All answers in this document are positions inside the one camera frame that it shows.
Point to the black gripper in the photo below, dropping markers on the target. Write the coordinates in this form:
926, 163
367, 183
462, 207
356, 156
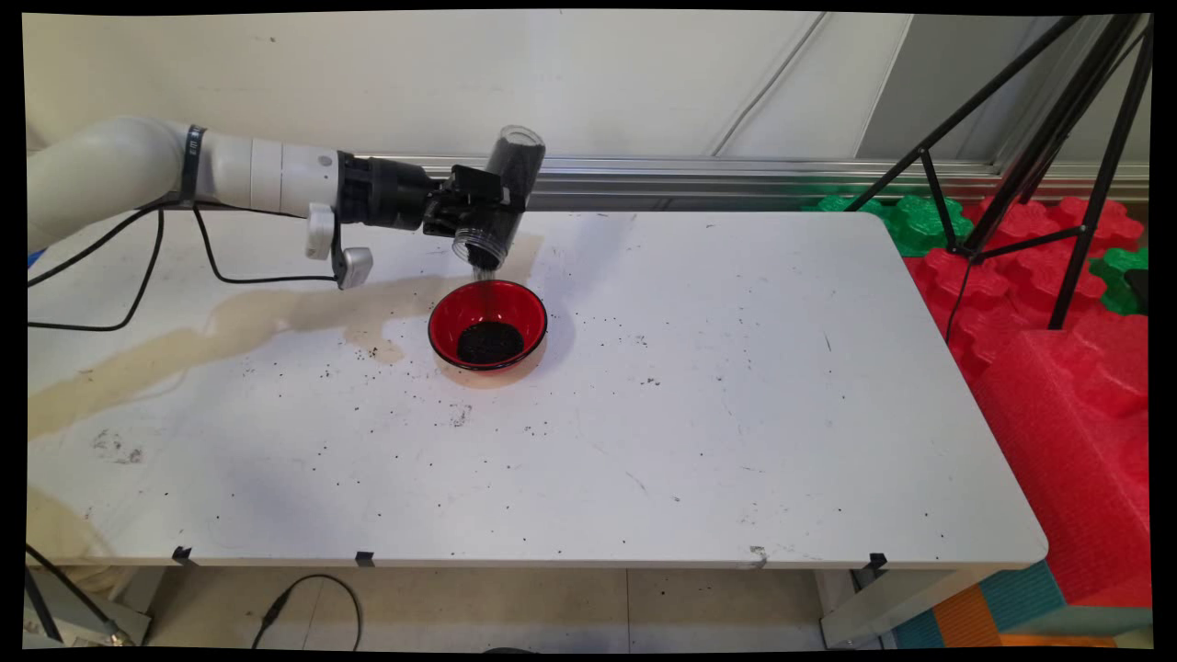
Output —
386, 193

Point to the clear plastic jar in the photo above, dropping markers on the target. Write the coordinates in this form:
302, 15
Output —
515, 161

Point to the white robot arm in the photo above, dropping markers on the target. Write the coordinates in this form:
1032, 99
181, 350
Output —
110, 170

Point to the red bowl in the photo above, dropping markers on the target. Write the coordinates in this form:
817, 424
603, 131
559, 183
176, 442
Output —
451, 317

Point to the black seeds pile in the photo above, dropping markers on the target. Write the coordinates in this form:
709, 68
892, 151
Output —
490, 343

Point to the green foam puzzle mat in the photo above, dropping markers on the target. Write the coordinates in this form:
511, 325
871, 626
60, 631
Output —
1113, 276
910, 225

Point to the red foam puzzle mat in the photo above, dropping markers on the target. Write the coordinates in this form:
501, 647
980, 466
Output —
1011, 285

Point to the grey metal table leg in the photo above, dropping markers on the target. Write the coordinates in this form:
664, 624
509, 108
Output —
883, 607

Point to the black tripod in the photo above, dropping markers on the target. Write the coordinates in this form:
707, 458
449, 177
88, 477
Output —
1057, 119

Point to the orange foam floor mat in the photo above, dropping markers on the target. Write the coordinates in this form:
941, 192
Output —
965, 621

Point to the teal foam floor mat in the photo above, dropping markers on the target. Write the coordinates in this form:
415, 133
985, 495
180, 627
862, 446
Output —
1021, 593

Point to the white grey wrist camera box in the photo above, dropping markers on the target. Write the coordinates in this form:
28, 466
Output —
354, 267

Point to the aluminium wall rail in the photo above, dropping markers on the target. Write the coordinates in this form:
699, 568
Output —
690, 175

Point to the grey metal base bracket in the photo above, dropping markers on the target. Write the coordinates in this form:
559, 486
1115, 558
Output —
92, 598

